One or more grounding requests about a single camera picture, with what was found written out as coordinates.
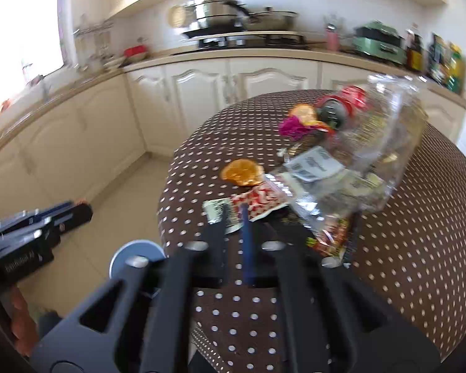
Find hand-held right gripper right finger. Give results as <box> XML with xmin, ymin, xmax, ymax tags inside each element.
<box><xmin>239</xmin><ymin>207</ymin><xmax>442</xmax><ymax>373</ymax></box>

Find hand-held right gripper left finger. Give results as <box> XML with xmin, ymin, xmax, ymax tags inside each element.
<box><xmin>29</xmin><ymin>205</ymin><xmax>234</xmax><ymax>373</ymax></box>

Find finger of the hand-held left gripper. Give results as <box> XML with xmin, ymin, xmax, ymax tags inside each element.
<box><xmin>0</xmin><ymin>201</ymin><xmax>76</xmax><ymax>237</ymax></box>
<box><xmin>50</xmin><ymin>202</ymin><xmax>94</xmax><ymax>238</ymax></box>

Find gold and clear snack bag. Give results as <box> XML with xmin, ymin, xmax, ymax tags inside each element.
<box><xmin>264</xmin><ymin>74</ymin><xmax>430</xmax><ymax>259</ymax></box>

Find person's left hand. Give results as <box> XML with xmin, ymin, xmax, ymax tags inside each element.
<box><xmin>6</xmin><ymin>285</ymin><xmax>39</xmax><ymax>358</ymax></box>

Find green and white sachet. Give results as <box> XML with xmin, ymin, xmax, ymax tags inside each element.
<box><xmin>203</xmin><ymin>198</ymin><xmax>241</xmax><ymax>234</ymax></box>

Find red and white wrapper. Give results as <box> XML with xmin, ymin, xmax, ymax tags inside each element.
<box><xmin>229</xmin><ymin>184</ymin><xmax>292</xmax><ymax>218</ymax></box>

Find round light blue stool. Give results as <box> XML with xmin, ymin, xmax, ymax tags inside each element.
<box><xmin>109</xmin><ymin>239</ymin><xmax>167</xmax><ymax>280</ymax></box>

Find orange wrapped candy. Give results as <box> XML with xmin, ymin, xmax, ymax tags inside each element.
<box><xmin>221</xmin><ymin>159</ymin><xmax>265</xmax><ymax>186</ymax></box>

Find red and yellow snack wrapper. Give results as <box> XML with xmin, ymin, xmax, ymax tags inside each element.
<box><xmin>307</xmin><ymin>218</ymin><xmax>354</xmax><ymax>259</ymax></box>

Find pink wrapper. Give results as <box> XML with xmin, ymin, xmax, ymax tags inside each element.
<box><xmin>278</xmin><ymin>118</ymin><xmax>331</xmax><ymax>140</ymax></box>

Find orange peel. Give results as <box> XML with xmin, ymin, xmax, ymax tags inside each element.
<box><xmin>288</xmin><ymin>104</ymin><xmax>318</xmax><ymax>125</ymax></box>

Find cream lower kitchen cabinets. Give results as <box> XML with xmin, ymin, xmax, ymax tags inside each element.
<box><xmin>0</xmin><ymin>56</ymin><xmax>466</xmax><ymax>234</ymax></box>

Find red can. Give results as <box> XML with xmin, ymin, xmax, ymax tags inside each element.
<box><xmin>314</xmin><ymin>85</ymin><xmax>369</xmax><ymax>131</ymax></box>

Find red bowl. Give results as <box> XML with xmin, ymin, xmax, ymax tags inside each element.
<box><xmin>123</xmin><ymin>44</ymin><xmax>150</xmax><ymax>62</ymax></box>

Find beige kitchen countertop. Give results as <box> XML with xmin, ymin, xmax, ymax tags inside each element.
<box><xmin>0</xmin><ymin>44</ymin><xmax>466</xmax><ymax>156</ymax></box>

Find hanging utensil rack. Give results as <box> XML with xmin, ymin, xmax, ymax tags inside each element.
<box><xmin>73</xmin><ymin>17</ymin><xmax>115</xmax><ymax>71</ymax></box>

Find window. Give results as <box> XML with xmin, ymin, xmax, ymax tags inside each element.
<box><xmin>0</xmin><ymin>0</ymin><xmax>66</xmax><ymax>121</ymax></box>

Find black gas stove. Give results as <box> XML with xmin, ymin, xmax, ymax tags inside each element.
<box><xmin>180</xmin><ymin>31</ymin><xmax>309</xmax><ymax>50</ymax></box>

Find pink utensil holder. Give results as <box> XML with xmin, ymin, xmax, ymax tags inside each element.
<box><xmin>324</xmin><ymin>16</ymin><xmax>342</xmax><ymax>52</ymax></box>

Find round woven trivet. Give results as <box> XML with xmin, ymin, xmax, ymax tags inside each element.
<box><xmin>168</xmin><ymin>5</ymin><xmax>187</xmax><ymax>29</ymax></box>

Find steel wok with lid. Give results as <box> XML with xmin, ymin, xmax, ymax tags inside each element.
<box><xmin>241</xmin><ymin>8</ymin><xmax>299</xmax><ymax>32</ymax></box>

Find stacked steel pots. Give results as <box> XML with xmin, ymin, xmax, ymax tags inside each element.
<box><xmin>182</xmin><ymin>0</ymin><xmax>249</xmax><ymax>28</ymax></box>

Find green electric cooker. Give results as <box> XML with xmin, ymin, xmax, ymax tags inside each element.
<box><xmin>351</xmin><ymin>21</ymin><xmax>408</xmax><ymax>66</ymax></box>

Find dark sauce bottle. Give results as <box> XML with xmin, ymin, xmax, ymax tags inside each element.
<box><xmin>406</xmin><ymin>23</ymin><xmax>424</xmax><ymax>72</ymax></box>

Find green yellow packets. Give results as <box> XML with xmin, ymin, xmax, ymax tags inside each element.
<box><xmin>427</xmin><ymin>33</ymin><xmax>448</xmax><ymax>84</ymax></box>

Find yellow oil bottle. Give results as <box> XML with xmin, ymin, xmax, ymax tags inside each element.
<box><xmin>446</xmin><ymin>43</ymin><xmax>466</xmax><ymax>94</ymax></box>

